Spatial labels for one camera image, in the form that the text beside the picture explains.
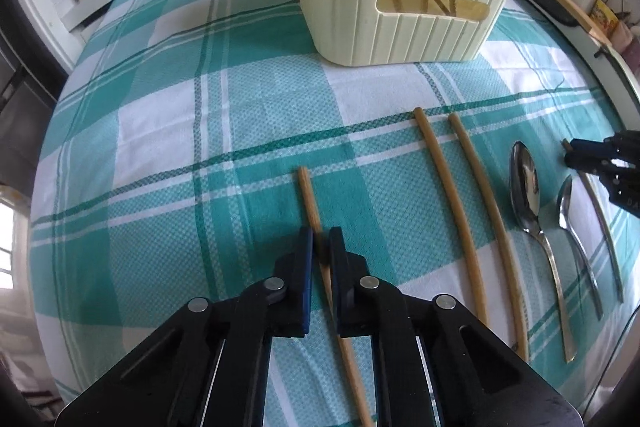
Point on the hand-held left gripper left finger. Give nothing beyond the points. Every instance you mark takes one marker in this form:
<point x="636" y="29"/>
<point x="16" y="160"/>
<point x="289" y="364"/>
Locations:
<point x="302" y="277"/>

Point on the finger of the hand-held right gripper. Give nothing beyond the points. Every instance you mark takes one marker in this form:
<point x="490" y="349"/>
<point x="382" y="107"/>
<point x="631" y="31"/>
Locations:
<point x="587" y="163"/>
<point x="592" y="146"/>

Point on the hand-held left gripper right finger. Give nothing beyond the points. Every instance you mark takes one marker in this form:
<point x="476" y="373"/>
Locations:
<point x="340" y="282"/>

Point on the small steel spoon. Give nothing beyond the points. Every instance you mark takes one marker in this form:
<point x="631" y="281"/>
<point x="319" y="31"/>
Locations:
<point x="565" y="207"/>

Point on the wooden chopstick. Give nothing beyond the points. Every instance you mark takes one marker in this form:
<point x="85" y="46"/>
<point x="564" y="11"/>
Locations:
<point x="480" y="187"/>
<point x="310" y="197"/>
<point x="440" y="187"/>
<point x="607" y="247"/>

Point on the large steel spoon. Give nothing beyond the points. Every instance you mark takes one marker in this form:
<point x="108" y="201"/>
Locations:
<point x="525" y="187"/>

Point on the pink cup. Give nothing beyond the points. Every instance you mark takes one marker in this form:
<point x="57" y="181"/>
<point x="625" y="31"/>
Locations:
<point x="624" y="37"/>

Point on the teal checked tablecloth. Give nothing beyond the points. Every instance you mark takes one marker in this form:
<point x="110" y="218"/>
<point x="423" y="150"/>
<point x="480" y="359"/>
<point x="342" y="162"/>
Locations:
<point x="150" y="107"/>

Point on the dark grey refrigerator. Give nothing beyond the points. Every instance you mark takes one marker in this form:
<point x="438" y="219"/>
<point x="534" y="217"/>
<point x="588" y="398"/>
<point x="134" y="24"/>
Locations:
<point x="20" y="82"/>

